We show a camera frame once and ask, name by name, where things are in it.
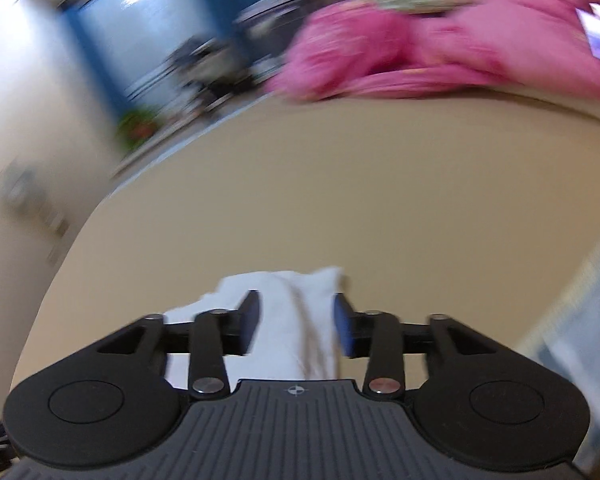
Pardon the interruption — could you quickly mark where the white long-sleeved shirt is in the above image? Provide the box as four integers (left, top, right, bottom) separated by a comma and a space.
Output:
162, 266, 347, 392

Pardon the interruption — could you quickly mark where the green potted plant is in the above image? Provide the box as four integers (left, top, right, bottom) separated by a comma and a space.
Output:
114, 107, 160, 155

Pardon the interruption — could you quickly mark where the white window ledge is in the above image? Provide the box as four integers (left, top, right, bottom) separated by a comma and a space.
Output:
111, 95, 276, 178

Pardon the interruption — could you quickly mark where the pink blanket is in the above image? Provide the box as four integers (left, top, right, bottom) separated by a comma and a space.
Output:
264, 0, 600, 107

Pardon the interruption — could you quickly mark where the light blue cloth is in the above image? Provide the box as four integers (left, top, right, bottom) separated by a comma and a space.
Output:
517, 237, 600, 473

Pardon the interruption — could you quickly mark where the blue window curtain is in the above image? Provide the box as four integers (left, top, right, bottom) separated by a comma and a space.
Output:
57, 0, 268, 123

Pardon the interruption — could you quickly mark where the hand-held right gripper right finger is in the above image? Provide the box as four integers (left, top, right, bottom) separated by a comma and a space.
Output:
332, 292, 502, 401

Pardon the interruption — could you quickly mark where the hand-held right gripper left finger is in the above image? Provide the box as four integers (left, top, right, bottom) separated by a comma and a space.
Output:
87, 289, 265, 401

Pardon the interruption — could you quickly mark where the grey standing fan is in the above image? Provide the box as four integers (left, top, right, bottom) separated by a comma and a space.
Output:
0, 157, 68, 263

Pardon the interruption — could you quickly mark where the dark clutter on ledge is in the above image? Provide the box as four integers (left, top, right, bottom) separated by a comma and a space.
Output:
155, 0, 313, 116

